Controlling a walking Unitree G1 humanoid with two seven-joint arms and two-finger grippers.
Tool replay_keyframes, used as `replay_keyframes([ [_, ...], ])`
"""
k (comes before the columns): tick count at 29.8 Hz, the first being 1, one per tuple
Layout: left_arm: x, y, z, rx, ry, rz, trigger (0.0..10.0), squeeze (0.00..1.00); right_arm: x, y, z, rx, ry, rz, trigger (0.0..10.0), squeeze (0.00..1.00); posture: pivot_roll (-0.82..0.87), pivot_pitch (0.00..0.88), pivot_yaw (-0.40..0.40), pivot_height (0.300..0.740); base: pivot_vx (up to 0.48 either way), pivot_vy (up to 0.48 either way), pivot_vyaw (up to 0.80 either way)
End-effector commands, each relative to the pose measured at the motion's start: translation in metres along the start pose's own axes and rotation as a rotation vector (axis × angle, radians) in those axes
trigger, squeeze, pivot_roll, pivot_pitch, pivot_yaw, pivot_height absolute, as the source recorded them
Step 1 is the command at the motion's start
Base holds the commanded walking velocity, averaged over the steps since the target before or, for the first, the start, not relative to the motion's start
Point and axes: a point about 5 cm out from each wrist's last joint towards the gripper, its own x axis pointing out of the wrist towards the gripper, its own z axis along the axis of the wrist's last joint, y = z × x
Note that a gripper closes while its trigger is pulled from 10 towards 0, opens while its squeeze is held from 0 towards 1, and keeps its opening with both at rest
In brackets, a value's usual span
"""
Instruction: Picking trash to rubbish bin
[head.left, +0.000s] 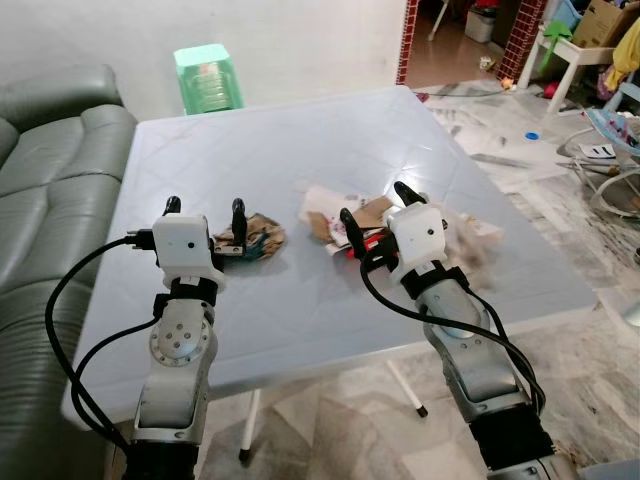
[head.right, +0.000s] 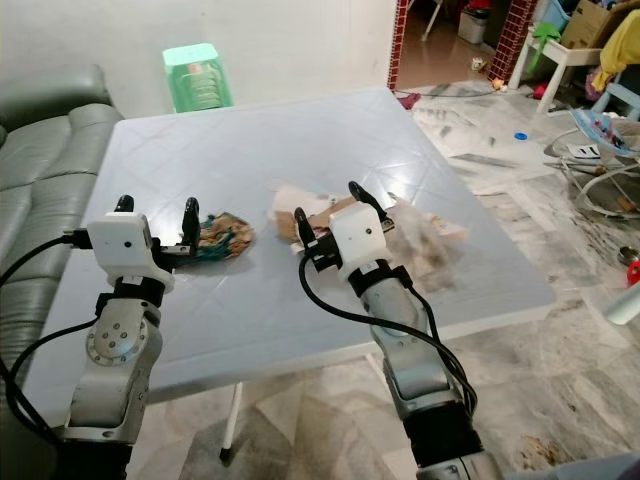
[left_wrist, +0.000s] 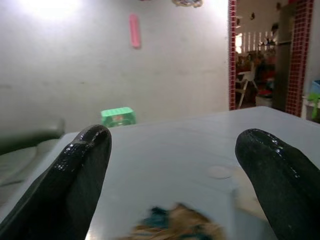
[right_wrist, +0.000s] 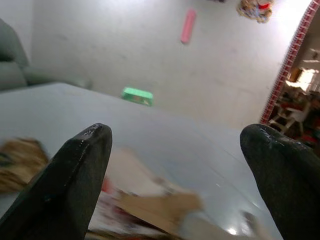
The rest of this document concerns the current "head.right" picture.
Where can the white storage box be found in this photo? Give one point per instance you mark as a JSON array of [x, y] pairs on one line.
[[473, 27]]

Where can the brown cardboard box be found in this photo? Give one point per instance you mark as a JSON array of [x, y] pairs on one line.
[[592, 22]]

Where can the blue patterned cloth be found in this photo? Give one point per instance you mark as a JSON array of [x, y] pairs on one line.
[[605, 125]]

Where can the small white side table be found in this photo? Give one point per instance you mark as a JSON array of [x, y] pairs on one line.
[[565, 55]]

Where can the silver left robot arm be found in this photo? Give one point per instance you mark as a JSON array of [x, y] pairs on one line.
[[110, 350]]

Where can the brown cardboard trash piece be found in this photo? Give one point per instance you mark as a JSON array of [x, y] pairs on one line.
[[290, 205]]

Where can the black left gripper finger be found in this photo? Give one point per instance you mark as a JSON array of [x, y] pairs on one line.
[[192, 220], [125, 205]]

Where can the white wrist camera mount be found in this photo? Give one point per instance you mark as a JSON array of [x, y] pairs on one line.
[[120, 245], [360, 235]]

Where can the crumpled colourful brown wrapper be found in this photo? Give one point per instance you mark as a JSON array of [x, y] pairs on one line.
[[230, 235]]

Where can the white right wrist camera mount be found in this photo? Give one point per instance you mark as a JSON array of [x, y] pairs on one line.
[[360, 235]]

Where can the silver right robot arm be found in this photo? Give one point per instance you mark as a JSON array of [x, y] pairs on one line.
[[410, 350]]

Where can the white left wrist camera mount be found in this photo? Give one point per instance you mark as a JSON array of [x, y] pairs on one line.
[[120, 245]]

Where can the green plastic stool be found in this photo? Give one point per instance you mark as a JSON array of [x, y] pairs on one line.
[[198, 80]]

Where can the small red floor item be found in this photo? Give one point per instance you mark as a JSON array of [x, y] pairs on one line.
[[633, 272]]

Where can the green plastic toy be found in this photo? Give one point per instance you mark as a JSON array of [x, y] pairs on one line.
[[545, 35]]

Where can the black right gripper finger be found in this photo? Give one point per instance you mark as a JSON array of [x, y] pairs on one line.
[[302, 226], [365, 194]]

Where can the grey-green leather sofa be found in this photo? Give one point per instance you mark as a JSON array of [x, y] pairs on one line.
[[50, 150]]

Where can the narrow red brick pillar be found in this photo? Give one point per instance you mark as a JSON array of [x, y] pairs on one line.
[[399, 40]]

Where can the wide red brick pillar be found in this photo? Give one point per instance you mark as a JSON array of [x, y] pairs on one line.
[[515, 35]]

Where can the magenta floor toy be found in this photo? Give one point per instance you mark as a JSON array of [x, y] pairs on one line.
[[408, 100]]

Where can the yellow cloth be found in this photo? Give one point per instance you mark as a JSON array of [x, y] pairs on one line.
[[622, 62]]

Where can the small grey low table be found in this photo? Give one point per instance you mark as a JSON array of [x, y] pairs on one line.
[[625, 303]]

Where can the blue bottle cap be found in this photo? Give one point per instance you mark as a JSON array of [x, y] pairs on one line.
[[520, 135]]

